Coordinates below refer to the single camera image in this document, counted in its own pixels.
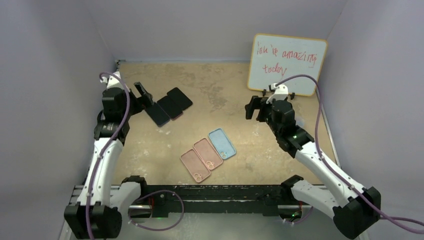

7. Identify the black phone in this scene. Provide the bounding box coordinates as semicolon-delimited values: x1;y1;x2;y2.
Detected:
166;87;193;111

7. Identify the light blue phone case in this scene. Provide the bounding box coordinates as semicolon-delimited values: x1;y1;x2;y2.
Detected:
208;128;237;160

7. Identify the pink phone case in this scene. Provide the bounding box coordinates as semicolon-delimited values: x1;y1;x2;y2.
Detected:
180;149;211;183
193;138;223;171

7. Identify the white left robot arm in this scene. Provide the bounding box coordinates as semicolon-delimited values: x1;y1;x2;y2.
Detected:
64;82;153;240

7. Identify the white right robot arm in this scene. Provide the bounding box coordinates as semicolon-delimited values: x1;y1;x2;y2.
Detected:
245;95;381;240

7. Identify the yellow framed whiteboard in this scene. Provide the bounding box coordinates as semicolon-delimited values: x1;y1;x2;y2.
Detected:
247;33;328;91

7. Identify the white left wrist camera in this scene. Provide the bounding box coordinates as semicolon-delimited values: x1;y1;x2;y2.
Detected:
99;73;124;89

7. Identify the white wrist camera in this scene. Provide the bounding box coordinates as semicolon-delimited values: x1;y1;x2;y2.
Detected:
266;83;289;104
99;73;124;89

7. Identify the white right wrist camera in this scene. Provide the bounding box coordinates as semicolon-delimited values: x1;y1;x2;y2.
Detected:
266;83;289;104

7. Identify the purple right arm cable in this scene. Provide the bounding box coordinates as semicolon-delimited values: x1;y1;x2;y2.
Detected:
274;74;424;235

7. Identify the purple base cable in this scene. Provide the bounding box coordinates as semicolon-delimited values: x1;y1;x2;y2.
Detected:
127;189;186;232

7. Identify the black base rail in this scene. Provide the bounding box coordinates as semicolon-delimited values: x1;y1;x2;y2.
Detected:
67;184;332;220

